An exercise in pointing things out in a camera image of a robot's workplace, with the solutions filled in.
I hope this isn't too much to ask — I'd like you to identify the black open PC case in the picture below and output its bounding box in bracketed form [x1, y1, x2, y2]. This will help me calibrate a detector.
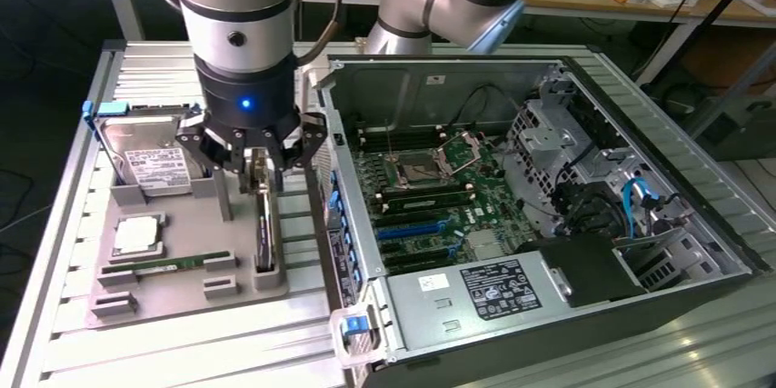
[295, 54, 770, 383]

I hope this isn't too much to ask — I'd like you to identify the silver CPU chip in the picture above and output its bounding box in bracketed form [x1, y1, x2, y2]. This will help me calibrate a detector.
[114, 219, 163, 254]

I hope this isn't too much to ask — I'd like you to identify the hard disk with blue carrier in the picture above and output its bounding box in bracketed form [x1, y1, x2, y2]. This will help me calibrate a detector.
[82, 99, 211, 198]

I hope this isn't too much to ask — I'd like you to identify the RAM slot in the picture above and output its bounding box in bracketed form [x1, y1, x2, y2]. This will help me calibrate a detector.
[362, 132, 438, 144]
[376, 187, 466, 207]
[363, 135, 439, 148]
[375, 183, 462, 203]
[374, 178, 462, 198]

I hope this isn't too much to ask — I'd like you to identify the blue release latch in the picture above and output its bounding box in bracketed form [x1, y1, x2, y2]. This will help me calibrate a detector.
[339, 314, 368, 335]

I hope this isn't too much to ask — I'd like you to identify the metal socket cover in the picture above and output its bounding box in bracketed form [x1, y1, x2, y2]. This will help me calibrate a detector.
[436, 131, 494, 176]

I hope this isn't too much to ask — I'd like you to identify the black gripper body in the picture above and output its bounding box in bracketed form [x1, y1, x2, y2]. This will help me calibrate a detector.
[194, 55, 303, 149]

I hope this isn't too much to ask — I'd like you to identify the grey flat wire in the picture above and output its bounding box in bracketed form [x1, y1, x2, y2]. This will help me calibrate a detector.
[611, 226, 690, 251]

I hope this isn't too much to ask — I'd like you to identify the green RAM stick with label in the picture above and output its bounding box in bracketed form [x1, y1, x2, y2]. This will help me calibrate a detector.
[108, 254, 230, 276]

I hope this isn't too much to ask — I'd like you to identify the black slanted stand pole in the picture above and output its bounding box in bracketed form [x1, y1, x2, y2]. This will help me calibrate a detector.
[630, 0, 776, 89]

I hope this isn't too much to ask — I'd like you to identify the grey power supply unit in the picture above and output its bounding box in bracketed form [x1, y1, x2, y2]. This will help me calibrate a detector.
[382, 249, 575, 355]

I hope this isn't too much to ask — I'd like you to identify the black cable bundle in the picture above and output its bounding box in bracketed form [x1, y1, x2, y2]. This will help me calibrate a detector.
[548, 181, 630, 239]

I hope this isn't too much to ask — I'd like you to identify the silver chipset heat sink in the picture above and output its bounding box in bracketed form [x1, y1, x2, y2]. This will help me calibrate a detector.
[467, 229, 508, 258]

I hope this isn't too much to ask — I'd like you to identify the black box on floor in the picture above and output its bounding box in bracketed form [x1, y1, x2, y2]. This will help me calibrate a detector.
[696, 96, 776, 162]

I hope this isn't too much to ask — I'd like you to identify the grey plastic parts rack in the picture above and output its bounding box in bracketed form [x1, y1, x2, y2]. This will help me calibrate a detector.
[84, 168, 292, 331]

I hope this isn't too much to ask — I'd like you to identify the green motherboard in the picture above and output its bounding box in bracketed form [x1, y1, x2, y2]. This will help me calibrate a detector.
[348, 126, 544, 274]

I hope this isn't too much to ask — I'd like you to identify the black plastic air shroud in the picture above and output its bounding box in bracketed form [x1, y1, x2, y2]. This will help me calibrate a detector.
[520, 234, 650, 310]

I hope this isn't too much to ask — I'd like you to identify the translucent plastic corner piece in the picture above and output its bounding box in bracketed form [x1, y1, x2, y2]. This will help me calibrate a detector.
[327, 307, 388, 370]
[302, 58, 338, 89]

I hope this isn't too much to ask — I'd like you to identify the low-profile graphics card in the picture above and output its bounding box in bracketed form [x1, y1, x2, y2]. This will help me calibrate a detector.
[238, 145, 284, 276]

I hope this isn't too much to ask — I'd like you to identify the black long expansion slot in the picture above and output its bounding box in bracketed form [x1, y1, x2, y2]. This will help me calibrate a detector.
[370, 210, 444, 227]
[384, 246, 458, 271]

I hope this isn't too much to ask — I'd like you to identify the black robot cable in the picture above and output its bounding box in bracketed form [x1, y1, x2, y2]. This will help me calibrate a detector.
[154, 0, 344, 66]

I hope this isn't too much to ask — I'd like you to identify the blue wire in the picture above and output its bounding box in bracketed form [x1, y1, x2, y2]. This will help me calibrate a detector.
[620, 176, 656, 242]

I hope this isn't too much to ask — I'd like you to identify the metal disk bay cage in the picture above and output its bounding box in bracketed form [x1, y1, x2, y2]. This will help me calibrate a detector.
[506, 96, 620, 189]

